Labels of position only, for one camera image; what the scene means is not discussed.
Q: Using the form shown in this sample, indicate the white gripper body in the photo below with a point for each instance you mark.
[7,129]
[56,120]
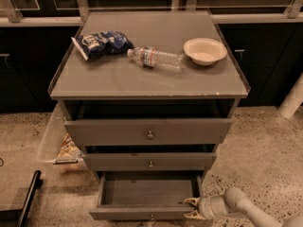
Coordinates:
[205,206]

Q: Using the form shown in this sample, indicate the grey bottom drawer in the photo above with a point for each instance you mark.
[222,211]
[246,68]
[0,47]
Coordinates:
[146,195]

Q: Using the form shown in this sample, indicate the grey drawer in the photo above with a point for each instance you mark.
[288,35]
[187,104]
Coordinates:
[149,161]
[106,132]
[146,195]

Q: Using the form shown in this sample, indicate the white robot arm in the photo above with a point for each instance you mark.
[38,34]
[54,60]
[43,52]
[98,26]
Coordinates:
[235,204]

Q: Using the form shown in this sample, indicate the grey middle drawer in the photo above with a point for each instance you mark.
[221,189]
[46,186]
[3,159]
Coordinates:
[149,161]

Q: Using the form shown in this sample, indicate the grey drawer cabinet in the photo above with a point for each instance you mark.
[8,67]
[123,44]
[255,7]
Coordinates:
[113,87]

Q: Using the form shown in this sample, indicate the grey top drawer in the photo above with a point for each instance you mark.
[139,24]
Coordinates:
[106,132]

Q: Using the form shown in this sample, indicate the clear plastic storage bin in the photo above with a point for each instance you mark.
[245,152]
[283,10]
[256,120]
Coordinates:
[51,143]

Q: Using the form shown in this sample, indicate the white paper bowl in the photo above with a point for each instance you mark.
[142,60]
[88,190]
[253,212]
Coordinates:
[204,51]

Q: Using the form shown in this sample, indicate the clear plastic water bottle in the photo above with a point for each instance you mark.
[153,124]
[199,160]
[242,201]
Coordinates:
[150,57]

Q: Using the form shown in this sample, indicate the black metal bar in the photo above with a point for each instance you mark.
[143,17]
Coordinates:
[20,214]

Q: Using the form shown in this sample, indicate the blue chip bag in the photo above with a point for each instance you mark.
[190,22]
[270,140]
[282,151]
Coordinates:
[102,43]

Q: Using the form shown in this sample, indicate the metal railing shelf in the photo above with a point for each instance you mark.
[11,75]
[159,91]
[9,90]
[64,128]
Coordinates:
[221,11]

